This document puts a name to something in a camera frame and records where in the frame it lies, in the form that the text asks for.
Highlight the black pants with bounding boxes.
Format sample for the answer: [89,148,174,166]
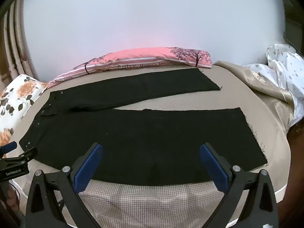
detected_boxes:
[19,68,269,187]

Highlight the beige ribbed panel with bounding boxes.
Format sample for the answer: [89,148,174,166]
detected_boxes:
[0,0,36,81]

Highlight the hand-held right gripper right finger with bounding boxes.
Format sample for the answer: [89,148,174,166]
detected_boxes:
[199,142,279,228]

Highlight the beige satin blanket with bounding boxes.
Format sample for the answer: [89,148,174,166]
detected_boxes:
[212,61,296,133]

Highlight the dark wooden furniture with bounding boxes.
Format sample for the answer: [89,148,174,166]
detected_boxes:
[273,0,304,53]

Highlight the white floral pillow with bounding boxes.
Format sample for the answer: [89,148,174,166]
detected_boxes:
[0,74,49,209]

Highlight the white dotted quilt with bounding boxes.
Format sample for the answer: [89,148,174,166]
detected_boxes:
[242,44,304,126]

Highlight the pink patterned bedsheet edge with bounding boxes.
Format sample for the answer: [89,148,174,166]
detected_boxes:
[46,47,212,89]

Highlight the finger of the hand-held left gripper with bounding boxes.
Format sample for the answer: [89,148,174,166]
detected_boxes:
[0,141,18,158]
[3,147,38,169]

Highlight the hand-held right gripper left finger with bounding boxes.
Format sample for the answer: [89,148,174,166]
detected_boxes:
[25,142,104,228]

